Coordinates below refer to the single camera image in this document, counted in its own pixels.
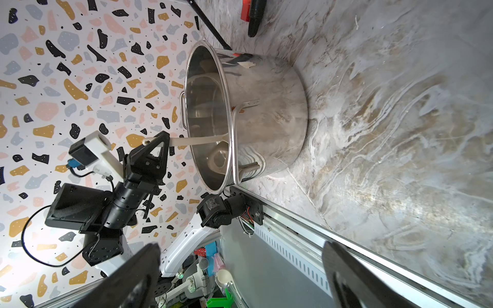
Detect stainless steel soup pot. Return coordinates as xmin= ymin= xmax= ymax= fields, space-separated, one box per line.
xmin=180 ymin=41 xmax=308 ymax=194

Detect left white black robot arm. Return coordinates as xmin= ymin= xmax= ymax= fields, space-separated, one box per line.
xmin=45 ymin=132 xmax=230 ymax=266

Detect cream plastic ladle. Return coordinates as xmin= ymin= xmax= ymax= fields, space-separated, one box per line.
xmin=142 ymin=133 xmax=232 ymax=174

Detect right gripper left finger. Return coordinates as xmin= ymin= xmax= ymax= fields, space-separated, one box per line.
xmin=74 ymin=244 xmax=160 ymax=308

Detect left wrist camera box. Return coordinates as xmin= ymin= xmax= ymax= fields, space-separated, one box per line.
xmin=67 ymin=131 xmax=124 ymax=182

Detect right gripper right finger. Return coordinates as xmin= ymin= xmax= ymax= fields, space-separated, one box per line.
xmin=322 ymin=241 xmax=415 ymax=307

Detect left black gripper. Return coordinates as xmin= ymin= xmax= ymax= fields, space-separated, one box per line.
xmin=113 ymin=132 xmax=170 ymax=200

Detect small red block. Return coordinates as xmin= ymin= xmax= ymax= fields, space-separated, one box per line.
xmin=241 ymin=0 xmax=252 ymax=22

